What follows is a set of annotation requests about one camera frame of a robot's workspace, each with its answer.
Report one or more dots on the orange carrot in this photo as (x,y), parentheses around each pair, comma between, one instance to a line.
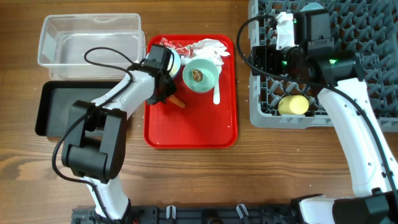
(173,99)

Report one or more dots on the yellow cup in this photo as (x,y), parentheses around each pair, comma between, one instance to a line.
(294,104)

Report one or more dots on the white plastic spoon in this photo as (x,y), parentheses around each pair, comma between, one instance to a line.
(216,91)

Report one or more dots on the red snack wrapper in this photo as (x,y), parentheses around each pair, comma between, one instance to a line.
(184,50)

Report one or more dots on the light blue plate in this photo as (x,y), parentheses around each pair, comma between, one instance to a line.
(311,7)

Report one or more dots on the white napkin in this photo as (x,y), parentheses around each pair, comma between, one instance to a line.
(209,49)

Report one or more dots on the grey dishwasher rack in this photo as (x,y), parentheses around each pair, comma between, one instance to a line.
(366,27)

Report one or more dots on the light blue rice bowl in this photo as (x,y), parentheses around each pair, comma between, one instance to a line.
(175,69)

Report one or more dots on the black plastic tray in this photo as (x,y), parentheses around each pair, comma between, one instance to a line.
(57,98)

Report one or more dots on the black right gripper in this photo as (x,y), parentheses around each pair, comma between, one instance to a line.
(267,51)

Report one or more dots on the brown mushroom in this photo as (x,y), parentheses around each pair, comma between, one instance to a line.
(197,75)

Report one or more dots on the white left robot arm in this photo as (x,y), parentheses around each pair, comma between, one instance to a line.
(94,144)

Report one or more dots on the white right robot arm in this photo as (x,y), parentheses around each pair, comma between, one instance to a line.
(342,92)

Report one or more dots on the clear plastic bin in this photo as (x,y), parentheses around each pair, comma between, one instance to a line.
(90,46)

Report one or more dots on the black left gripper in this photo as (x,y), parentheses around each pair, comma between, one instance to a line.
(171,88)

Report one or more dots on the green bowl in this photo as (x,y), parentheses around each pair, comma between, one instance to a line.
(209,71)

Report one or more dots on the red serving tray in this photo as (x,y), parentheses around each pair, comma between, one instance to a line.
(201,123)

